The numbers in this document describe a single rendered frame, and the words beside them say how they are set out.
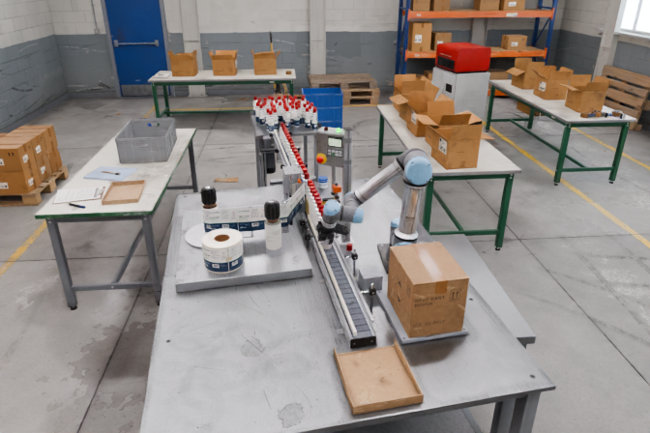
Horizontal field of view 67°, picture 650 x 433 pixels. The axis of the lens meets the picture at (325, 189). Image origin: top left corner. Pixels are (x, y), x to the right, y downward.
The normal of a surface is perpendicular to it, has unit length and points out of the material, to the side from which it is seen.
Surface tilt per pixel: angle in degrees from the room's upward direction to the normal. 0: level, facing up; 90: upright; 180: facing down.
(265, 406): 0
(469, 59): 90
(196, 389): 0
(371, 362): 0
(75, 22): 90
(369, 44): 90
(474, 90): 90
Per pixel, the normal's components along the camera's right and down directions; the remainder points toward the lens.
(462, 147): 0.18, 0.42
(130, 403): 0.00, -0.91
